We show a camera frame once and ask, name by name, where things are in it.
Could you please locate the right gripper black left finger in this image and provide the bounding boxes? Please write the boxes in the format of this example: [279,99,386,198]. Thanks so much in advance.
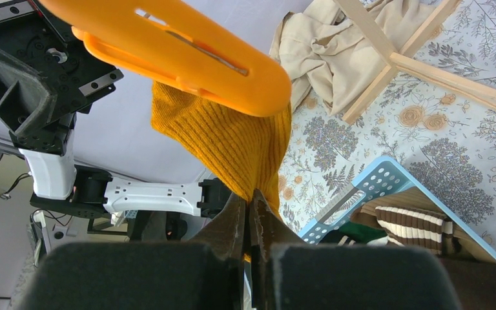
[19,194,246,309]

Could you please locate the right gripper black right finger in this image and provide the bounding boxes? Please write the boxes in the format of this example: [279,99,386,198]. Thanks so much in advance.
[248,190,461,309]

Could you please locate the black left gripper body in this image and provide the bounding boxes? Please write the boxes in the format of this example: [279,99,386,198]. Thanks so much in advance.
[0,1,123,156]

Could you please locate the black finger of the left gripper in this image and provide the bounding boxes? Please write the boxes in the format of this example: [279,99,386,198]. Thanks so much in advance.
[0,49,58,136]

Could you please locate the dark green sock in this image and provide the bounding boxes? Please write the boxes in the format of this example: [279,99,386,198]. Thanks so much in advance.
[338,222,387,245]

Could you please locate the mustard yellow sock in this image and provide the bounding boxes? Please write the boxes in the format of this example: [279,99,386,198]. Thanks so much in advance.
[150,81,292,215]

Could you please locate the brown striped sock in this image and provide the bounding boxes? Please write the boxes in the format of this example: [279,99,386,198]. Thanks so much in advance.
[375,206,462,256]

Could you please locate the light blue plastic basket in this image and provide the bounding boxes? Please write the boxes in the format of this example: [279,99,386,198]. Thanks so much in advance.
[297,156,496,261]

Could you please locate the tan brown sock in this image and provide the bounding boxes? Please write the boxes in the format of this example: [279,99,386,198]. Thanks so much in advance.
[350,187,496,264]

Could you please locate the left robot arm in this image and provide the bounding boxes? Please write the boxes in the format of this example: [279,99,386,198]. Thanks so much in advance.
[0,1,231,228]

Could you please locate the orange clothes peg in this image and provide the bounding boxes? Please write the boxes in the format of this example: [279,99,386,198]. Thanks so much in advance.
[43,1,291,117]

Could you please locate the beige crumpled cloth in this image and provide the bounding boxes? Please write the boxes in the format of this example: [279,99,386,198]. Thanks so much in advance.
[268,0,437,117]

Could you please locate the wooden drying rack frame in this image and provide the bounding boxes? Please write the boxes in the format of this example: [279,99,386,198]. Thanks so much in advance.
[337,1,496,125]

